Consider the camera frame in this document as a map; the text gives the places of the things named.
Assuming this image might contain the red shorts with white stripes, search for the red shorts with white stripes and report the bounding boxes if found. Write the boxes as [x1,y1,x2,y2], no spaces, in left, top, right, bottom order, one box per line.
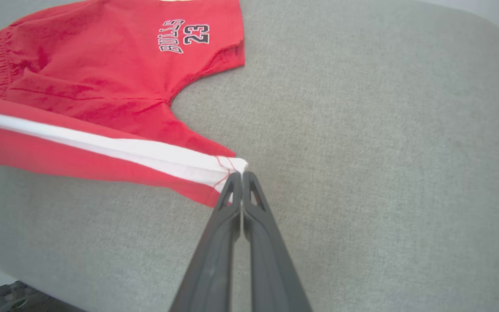
[0,0,248,208]

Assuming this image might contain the grey fabric sofa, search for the grey fabric sofa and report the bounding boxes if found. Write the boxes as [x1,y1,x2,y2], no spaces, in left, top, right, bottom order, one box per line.
[0,0,499,312]

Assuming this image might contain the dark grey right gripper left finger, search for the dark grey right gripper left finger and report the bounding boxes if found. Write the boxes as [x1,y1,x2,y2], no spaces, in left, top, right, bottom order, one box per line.
[169,172,242,312]

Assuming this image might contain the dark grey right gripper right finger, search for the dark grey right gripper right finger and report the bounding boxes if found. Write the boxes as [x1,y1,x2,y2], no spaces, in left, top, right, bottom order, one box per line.
[241,171,313,312]

